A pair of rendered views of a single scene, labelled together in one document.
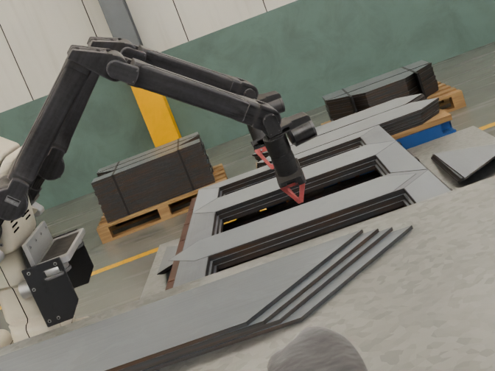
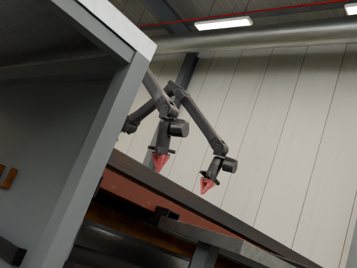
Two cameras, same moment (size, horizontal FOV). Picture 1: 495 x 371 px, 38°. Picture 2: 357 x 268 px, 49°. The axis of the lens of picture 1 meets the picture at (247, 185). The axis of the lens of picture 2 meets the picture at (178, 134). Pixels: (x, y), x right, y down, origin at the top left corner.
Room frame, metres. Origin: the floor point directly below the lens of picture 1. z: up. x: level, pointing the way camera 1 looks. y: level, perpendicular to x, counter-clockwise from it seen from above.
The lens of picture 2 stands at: (0.64, -1.17, 0.68)
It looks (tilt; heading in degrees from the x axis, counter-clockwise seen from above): 16 degrees up; 41
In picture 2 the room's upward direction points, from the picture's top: 21 degrees clockwise
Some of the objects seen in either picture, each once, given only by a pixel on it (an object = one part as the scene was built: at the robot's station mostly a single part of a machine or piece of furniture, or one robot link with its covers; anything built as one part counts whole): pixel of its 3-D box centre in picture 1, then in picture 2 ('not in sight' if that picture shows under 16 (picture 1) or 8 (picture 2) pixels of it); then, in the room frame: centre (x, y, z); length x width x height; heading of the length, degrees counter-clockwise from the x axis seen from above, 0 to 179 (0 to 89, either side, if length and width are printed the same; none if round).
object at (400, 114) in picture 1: (344, 133); not in sight; (2.98, -0.45, 0.82); 0.80 x 0.40 x 0.06; 85
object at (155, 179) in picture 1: (158, 182); not in sight; (6.53, 0.75, 0.26); 1.20 x 0.80 x 0.53; 90
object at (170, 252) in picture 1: (180, 254); not in sight; (2.57, 0.32, 0.70); 0.39 x 0.12 x 0.04; 175
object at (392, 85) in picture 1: (384, 101); not in sight; (6.58, -1.45, 0.20); 1.20 x 0.80 x 0.41; 85
